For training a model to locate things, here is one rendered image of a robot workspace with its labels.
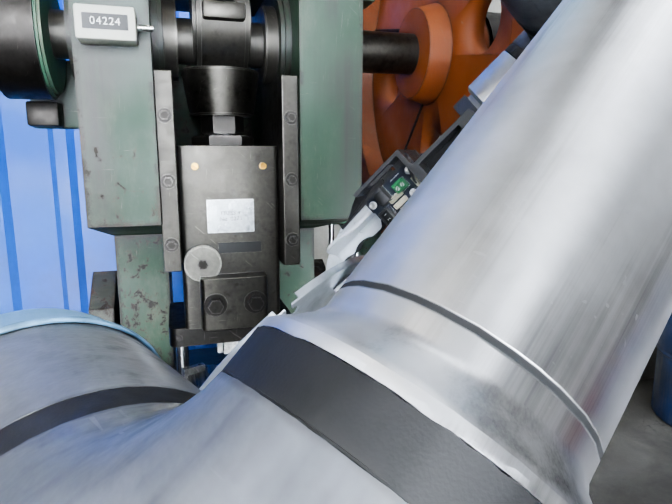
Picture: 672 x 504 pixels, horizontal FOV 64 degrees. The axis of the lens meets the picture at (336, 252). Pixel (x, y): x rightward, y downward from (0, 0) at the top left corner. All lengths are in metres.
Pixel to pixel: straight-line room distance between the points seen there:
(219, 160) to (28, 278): 1.40
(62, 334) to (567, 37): 0.19
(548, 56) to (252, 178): 0.69
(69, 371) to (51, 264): 1.93
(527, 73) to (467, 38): 0.75
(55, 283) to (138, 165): 1.37
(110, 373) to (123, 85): 0.63
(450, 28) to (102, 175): 0.58
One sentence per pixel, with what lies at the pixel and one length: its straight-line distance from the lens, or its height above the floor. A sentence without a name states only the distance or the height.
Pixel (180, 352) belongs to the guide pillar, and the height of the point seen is 0.80.
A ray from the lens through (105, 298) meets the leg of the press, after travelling 1.24.
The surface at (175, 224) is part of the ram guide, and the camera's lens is 0.80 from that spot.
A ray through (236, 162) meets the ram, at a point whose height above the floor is 1.15.
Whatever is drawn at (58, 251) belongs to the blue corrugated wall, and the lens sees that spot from 2.10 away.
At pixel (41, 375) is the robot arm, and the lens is 0.19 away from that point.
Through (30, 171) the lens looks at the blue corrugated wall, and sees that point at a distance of 2.08.
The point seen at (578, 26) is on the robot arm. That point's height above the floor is 1.19.
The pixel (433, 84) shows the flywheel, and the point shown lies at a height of 1.27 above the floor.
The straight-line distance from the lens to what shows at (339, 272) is 0.51.
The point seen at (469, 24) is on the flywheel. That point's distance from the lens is 0.92.
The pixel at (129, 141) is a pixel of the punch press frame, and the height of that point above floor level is 1.17.
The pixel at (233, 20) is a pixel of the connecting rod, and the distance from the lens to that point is 0.85.
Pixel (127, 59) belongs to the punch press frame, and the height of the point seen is 1.28.
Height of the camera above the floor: 1.16
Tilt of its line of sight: 10 degrees down
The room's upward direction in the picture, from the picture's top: straight up
